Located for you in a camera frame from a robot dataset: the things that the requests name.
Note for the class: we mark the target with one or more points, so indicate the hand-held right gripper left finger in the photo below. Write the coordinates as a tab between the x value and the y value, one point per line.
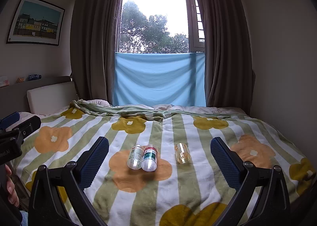
96	162

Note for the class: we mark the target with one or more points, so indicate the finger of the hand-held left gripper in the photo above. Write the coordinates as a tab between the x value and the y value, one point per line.
27	124
11	118

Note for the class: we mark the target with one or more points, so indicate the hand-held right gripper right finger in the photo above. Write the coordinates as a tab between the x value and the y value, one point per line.
225	164

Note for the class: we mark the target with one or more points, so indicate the yellowish clear bottle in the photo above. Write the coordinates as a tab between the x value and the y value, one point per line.
182	153

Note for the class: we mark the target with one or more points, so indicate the person's left hand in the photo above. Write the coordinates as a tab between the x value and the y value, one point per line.
12	190

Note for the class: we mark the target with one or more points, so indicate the grey bed headboard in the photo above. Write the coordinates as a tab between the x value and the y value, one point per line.
14	97

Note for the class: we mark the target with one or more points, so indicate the white headboard cushion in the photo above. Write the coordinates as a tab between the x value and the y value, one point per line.
52	96

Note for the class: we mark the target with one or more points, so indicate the tissue pack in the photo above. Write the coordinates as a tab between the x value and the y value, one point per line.
3	81

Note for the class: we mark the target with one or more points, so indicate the striped floral blanket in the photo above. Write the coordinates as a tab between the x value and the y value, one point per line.
198	191

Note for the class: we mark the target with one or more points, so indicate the clear bottle green white label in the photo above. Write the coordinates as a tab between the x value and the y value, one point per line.
135	158

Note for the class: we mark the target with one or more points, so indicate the small orange figurine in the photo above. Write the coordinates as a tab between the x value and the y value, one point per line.
21	80

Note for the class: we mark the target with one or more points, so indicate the blue bottle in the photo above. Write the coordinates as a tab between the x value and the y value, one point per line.
34	77

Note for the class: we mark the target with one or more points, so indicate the clear bottle red teal label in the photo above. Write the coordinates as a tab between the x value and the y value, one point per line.
149	158

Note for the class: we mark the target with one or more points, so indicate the framed houses picture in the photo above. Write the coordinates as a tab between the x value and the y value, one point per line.
37	20

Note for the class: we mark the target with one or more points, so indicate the light blue cloth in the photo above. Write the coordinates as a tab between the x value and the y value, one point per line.
158	80

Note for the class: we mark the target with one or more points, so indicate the brown curtain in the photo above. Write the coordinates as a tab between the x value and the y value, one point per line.
94	42
225	42

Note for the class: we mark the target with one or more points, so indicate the window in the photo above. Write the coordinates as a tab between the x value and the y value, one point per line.
153	18

